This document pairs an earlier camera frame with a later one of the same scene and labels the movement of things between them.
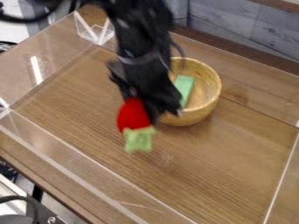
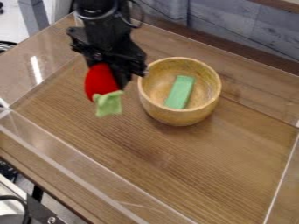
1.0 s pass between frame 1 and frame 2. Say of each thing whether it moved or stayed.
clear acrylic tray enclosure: stayed
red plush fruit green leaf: moved
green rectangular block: stayed
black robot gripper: moved
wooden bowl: stayed
